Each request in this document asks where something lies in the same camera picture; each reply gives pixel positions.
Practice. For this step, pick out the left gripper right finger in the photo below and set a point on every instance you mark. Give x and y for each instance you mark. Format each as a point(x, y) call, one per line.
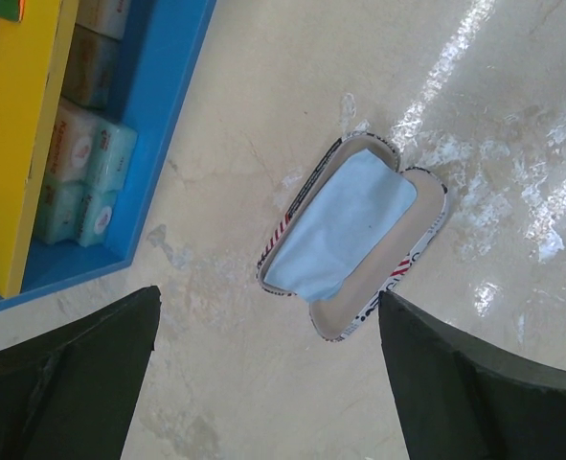
point(460, 397)

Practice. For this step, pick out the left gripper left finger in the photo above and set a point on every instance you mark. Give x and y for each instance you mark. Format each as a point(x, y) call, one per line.
point(71, 393)

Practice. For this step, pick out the patterned sunglasses case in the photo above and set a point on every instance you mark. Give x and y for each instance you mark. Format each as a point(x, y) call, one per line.
point(338, 316)

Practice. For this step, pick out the light blue cleaning cloth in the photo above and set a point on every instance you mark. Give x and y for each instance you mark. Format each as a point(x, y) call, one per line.
point(350, 215)

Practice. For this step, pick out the teal tissue packs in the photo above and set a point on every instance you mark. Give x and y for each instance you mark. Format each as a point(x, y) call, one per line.
point(89, 152)

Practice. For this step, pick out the blue shelf unit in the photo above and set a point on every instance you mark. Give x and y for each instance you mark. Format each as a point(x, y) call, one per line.
point(158, 56)

